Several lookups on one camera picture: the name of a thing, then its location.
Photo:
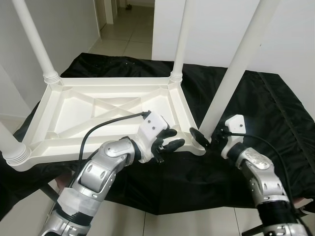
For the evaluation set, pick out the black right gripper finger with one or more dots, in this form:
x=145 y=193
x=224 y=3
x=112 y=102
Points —
x=199 y=138

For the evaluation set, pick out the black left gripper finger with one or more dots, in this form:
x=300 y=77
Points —
x=169 y=134
x=174 y=144

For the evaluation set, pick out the white plastic table leg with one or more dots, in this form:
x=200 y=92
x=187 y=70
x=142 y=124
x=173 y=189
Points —
x=236 y=64
x=181 y=39
x=15 y=150
x=34 y=39

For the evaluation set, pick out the white plastic table top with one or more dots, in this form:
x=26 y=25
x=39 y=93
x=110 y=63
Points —
x=64 y=108

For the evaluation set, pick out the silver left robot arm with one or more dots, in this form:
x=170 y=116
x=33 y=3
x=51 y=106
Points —
x=98 y=172

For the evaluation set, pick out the black cloth table cover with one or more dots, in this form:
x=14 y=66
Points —
x=280 y=147

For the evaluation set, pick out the black metal table leg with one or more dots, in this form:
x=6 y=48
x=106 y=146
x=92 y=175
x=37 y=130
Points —
x=51 y=192

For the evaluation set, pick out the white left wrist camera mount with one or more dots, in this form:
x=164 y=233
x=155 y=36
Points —
x=155 y=123

